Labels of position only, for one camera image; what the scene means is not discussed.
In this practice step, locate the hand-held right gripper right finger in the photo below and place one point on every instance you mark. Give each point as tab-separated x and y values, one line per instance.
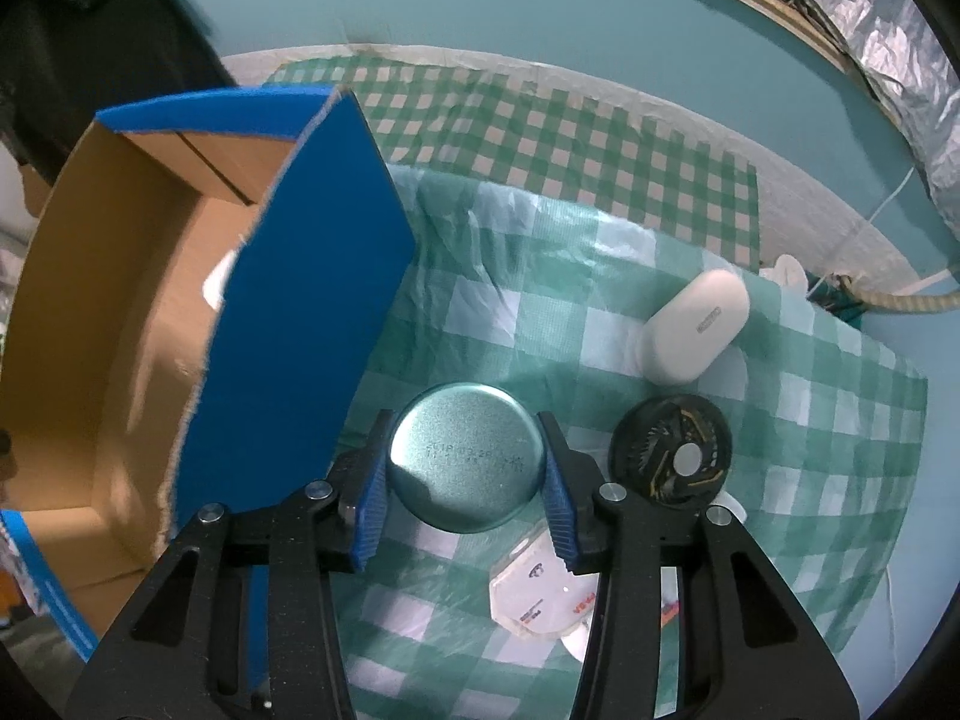
562	517

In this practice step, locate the round metal tin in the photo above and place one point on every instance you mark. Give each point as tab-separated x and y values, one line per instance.
465	457

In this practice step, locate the large black object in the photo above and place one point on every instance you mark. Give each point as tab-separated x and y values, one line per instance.
90	15

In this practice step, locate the blue cardboard box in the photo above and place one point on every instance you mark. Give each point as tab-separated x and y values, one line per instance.
315	277

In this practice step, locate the silver foil sheet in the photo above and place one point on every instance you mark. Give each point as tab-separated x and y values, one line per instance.
885	37

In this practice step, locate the small check green cloth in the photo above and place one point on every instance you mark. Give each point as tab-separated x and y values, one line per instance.
525	112

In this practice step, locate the round black cooling fan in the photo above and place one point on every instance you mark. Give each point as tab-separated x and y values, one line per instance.
645	450

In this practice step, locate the cream fabric mat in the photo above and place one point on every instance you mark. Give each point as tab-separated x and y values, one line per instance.
810	187

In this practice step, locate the large check green cloth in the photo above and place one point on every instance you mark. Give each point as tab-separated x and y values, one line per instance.
525	315

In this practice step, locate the white charger adapter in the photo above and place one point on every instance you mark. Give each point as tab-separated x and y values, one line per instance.
690	330

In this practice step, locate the clear plastic case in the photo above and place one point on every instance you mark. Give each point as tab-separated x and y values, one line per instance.
525	585

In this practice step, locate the small white round object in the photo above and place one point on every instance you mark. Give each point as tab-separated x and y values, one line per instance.
791	274

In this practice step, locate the white round jar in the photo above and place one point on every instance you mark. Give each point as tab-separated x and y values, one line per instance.
217	289

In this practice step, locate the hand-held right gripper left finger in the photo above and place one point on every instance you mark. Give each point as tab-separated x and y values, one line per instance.
371	499

